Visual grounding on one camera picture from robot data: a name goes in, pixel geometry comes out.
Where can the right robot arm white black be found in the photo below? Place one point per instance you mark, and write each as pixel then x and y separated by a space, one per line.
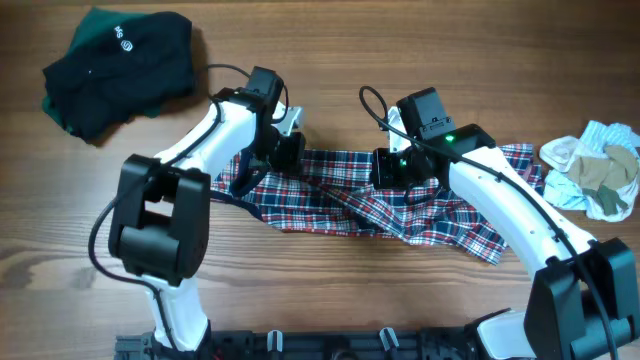
pixel 584 299

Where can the crumpled pale camouflage garment pile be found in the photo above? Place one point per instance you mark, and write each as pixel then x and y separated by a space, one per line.
pixel 597 173

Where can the dark green garment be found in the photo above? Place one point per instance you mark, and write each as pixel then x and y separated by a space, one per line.
pixel 95 22

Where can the plaid red navy white garment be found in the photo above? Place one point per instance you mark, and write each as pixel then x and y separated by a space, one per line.
pixel 333 195

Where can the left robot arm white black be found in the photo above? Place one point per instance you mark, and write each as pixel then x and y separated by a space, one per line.
pixel 161 213

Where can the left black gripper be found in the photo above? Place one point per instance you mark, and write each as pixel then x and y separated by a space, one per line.
pixel 291 160

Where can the black garment with white logo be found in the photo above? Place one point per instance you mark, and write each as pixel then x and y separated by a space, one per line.
pixel 132 69

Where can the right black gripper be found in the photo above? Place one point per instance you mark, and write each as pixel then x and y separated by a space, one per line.
pixel 381 176

